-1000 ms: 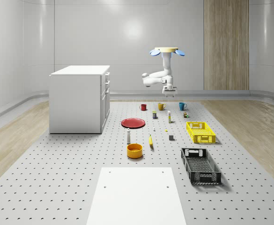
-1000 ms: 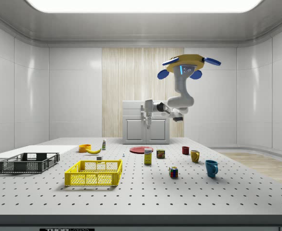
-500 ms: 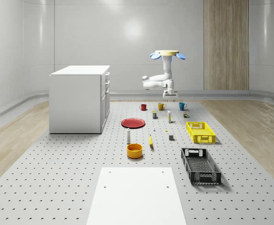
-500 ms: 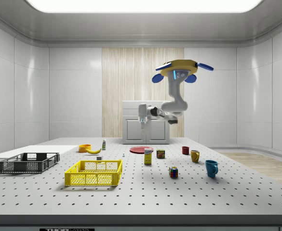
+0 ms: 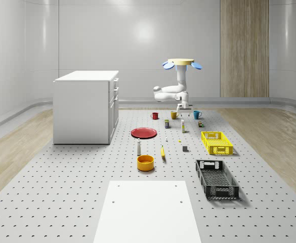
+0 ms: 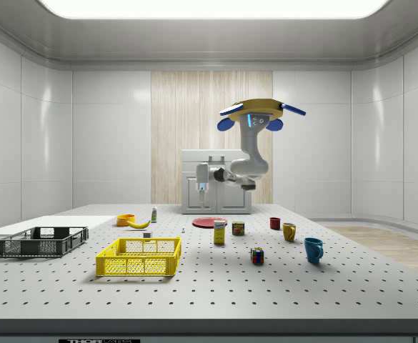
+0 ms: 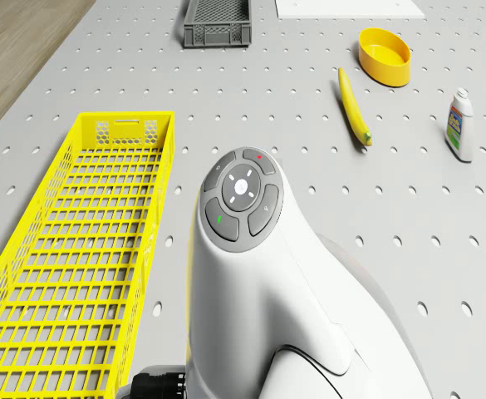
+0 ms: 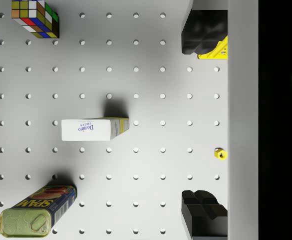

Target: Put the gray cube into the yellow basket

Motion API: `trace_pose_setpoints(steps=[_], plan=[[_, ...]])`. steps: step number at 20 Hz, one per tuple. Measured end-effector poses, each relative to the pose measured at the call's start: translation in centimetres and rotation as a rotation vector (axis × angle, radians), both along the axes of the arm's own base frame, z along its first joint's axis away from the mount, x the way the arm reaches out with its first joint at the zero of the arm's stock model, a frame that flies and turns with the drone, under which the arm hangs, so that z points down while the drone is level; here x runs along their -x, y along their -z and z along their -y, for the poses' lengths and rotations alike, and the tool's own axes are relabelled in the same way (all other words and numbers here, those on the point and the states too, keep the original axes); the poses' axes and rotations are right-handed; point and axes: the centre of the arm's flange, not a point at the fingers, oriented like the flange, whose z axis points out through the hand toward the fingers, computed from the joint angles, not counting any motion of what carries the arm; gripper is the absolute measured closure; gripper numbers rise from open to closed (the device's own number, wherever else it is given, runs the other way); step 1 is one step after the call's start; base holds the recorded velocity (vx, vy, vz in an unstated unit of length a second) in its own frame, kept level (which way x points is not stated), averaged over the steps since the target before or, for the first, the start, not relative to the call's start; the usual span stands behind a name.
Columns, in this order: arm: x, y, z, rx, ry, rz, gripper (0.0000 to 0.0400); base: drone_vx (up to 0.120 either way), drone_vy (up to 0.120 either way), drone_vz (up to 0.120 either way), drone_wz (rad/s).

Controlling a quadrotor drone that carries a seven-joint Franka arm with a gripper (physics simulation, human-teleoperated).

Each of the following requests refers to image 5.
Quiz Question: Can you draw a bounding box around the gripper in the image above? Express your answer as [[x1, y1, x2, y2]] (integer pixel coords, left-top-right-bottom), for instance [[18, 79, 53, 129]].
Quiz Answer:
[[176, 103, 193, 118]]

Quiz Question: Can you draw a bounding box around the yellow basket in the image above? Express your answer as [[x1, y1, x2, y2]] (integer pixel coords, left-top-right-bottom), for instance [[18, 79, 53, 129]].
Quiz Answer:
[[200, 131, 234, 156]]

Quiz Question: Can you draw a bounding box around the red plate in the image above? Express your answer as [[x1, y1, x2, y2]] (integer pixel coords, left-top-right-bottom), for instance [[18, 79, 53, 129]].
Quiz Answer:
[[130, 127, 158, 139]]

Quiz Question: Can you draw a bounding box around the yellow bowl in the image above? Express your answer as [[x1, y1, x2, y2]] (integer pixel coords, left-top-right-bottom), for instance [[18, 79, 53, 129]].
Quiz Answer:
[[136, 154, 155, 172]]

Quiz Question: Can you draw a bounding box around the dark grey basket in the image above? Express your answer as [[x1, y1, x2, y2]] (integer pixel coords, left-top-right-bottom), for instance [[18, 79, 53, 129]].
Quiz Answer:
[[195, 159, 240, 201]]

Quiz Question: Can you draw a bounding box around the white cabinet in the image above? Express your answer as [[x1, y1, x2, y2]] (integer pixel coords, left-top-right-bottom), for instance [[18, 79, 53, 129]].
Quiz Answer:
[[53, 70, 120, 145]]

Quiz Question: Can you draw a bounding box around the white board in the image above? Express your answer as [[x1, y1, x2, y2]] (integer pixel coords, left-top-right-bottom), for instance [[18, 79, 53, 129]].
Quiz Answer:
[[93, 180, 202, 243]]

